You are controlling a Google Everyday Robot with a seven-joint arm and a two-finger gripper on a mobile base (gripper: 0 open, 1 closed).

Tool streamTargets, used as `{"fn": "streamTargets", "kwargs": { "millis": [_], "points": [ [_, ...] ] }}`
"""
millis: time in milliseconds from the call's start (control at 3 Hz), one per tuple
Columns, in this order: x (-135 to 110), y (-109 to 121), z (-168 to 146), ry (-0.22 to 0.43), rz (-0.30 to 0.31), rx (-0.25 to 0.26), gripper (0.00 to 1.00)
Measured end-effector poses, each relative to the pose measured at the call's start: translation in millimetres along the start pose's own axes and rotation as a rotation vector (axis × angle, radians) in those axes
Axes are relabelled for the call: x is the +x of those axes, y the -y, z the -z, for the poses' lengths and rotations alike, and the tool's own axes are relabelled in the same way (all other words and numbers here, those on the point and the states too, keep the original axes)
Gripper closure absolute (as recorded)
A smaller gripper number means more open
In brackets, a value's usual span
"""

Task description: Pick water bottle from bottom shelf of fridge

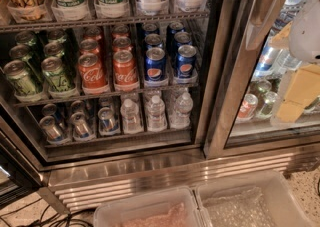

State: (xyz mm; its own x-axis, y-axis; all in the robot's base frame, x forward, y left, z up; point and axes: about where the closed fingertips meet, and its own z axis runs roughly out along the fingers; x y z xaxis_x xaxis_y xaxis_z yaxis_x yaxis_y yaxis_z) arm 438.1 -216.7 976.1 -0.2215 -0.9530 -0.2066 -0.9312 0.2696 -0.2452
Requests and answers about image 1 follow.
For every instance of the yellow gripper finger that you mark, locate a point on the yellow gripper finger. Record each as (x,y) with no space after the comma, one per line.
(281,39)
(298,89)

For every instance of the clear water bottle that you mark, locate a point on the clear water bottle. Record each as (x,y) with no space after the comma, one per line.
(156,119)
(180,117)
(131,117)

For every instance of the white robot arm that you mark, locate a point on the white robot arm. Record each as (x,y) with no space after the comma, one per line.
(304,41)

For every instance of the bottom shelf right energy can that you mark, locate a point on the bottom shelf right energy can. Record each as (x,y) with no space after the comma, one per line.
(108,124)

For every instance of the shelf energy can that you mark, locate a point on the shelf energy can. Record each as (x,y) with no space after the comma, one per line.
(53,131)
(81,128)
(108,124)

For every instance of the bottom shelf middle energy can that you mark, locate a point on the bottom shelf middle energy can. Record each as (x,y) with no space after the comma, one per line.
(81,128)

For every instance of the bottom shelf left energy can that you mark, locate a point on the bottom shelf left energy can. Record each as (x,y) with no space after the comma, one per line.
(53,131)

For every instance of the front right blue pepsi can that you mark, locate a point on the front right blue pepsi can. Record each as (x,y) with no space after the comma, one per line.
(185,61)

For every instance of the blue pepsi can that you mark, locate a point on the blue pepsi can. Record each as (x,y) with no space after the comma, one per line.
(155,64)
(185,61)

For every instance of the right clear plastic bin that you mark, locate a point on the right clear plastic bin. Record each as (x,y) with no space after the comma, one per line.
(259,199)

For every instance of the clear plastic bin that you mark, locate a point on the clear plastic bin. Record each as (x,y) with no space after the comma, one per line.
(259,199)
(173,207)

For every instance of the front left blue pepsi can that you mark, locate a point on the front left blue pepsi can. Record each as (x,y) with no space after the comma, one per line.
(155,64)

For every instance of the front right red cola can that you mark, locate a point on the front right red cola can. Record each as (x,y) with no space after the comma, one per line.
(125,70)

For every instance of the red cola can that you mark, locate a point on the red cola can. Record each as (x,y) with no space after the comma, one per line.
(125,70)
(92,74)

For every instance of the left clear plastic bin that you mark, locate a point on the left clear plastic bin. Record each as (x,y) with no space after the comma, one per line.
(173,207)

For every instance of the front left red cola can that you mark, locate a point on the front left red cola can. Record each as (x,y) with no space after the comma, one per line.
(92,74)

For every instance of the front right green can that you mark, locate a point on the front right green can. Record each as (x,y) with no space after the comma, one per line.
(60,80)

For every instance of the green can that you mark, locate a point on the green can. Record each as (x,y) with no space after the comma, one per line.
(60,80)
(24,82)

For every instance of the front left green can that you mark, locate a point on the front left green can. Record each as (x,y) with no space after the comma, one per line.
(24,82)

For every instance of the steel fridge door frame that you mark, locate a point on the steel fridge door frame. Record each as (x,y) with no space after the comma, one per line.
(240,123)

